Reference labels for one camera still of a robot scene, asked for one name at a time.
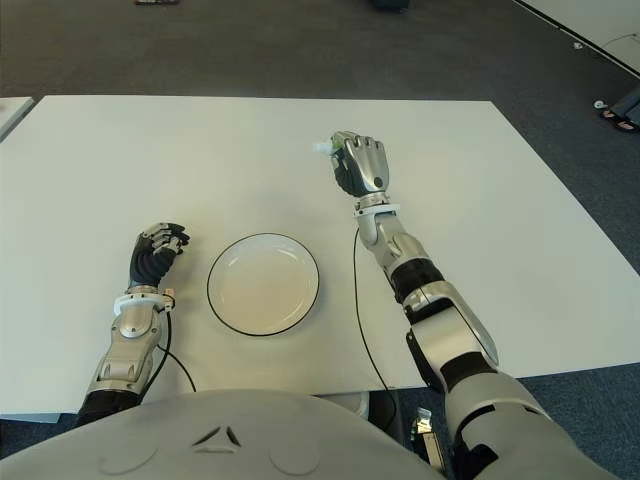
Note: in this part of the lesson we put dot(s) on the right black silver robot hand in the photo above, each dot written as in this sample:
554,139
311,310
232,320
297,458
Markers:
365,165

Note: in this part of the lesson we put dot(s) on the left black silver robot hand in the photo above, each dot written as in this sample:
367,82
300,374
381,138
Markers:
150,260

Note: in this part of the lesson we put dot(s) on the green white toothpaste tube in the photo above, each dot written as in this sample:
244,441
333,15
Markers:
322,148

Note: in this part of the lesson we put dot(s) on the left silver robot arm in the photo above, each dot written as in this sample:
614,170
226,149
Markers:
127,340

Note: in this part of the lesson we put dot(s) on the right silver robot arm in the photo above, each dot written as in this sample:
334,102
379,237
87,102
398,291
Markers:
450,325

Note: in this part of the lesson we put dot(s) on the white plate with black rim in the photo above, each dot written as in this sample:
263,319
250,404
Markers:
262,285

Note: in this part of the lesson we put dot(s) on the grey robot torso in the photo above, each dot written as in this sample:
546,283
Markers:
225,440

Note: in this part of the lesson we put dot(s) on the white side table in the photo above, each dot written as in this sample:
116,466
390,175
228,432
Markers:
11,114

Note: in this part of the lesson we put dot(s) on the small white floor caster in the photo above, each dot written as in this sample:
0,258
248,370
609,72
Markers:
599,104

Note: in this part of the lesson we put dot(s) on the person's sandalled foot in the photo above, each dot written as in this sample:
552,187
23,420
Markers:
622,122

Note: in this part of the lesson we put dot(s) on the person's leg in jeans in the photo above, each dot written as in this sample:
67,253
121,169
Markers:
629,105

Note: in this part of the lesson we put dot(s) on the white floor platform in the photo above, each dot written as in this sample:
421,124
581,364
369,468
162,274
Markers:
600,20

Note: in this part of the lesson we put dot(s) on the silver metal bracket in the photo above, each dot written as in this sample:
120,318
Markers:
425,430

